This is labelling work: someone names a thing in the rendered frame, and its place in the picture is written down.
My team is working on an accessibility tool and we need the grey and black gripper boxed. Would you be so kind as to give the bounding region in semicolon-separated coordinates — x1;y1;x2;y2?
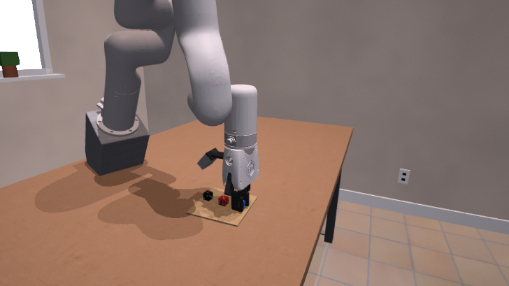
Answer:
222;143;259;213

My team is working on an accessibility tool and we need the black die with white pips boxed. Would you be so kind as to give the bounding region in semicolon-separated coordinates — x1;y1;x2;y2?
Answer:
203;190;213;201

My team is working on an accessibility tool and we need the red die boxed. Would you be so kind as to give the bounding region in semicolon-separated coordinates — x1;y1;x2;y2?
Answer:
219;195;229;206

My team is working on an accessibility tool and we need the tan mat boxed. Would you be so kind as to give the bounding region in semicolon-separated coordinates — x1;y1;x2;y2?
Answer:
186;187;258;227

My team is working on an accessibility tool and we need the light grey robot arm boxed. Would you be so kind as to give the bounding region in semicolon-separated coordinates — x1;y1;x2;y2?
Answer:
96;0;257;148

